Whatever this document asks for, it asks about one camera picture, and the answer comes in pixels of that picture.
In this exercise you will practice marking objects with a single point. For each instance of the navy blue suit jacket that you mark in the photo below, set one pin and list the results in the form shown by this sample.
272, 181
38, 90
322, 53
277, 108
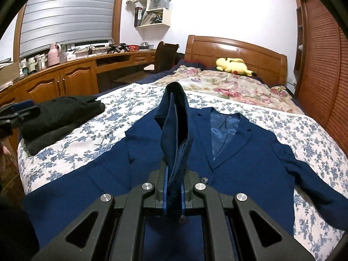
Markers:
244, 155

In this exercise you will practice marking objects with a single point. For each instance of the blue floral bed sheet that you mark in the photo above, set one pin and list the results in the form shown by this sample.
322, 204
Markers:
307, 130

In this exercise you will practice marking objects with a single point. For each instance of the red basket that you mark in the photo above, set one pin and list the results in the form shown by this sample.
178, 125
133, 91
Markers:
133, 48

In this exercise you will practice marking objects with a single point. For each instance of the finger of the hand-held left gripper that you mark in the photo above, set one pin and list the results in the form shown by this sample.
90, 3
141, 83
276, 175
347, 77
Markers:
25, 105
27, 114

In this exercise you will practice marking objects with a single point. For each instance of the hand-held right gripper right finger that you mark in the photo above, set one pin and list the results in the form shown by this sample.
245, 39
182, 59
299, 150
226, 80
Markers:
183, 195

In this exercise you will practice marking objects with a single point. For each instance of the pink kettle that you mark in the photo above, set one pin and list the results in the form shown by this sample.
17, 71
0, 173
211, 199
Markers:
53, 55

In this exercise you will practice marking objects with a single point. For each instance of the wooden desk cabinet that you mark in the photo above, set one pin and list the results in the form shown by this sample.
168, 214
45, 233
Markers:
73, 76

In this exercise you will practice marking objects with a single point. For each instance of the person's left hand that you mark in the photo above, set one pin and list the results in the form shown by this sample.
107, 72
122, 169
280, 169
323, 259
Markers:
5, 151

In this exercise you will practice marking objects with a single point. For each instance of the white paper bag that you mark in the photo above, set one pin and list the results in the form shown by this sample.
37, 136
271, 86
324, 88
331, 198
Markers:
159, 2

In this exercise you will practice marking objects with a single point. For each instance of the cardboard box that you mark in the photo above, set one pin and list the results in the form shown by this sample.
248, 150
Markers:
9, 73

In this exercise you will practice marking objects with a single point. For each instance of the black stand on desk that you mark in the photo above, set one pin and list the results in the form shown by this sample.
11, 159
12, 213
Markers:
117, 48

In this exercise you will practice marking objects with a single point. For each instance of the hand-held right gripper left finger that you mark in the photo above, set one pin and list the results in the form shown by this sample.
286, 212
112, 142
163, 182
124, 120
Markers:
164, 187

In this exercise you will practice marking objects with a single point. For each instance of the black folded clothes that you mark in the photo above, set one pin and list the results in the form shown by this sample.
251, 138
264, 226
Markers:
62, 119

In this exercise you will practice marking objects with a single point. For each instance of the brown wooden chair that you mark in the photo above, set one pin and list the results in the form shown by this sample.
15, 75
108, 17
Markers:
163, 57

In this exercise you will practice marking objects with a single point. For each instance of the wooden louvred wardrobe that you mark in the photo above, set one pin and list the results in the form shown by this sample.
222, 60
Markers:
320, 59

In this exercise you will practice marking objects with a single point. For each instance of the white wall shelf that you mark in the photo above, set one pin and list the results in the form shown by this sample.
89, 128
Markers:
167, 19

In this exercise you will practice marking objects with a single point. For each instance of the grey window blind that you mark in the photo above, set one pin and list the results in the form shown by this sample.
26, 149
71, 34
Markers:
68, 13

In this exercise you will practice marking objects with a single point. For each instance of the yellow plush toy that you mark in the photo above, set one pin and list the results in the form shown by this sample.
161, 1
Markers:
233, 65

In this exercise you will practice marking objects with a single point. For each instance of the pink floral quilt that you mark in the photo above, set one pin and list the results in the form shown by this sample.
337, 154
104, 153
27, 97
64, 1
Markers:
231, 87

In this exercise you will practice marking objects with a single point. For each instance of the wooden bed headboard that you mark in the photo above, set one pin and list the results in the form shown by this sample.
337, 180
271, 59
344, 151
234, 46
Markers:
231, 49

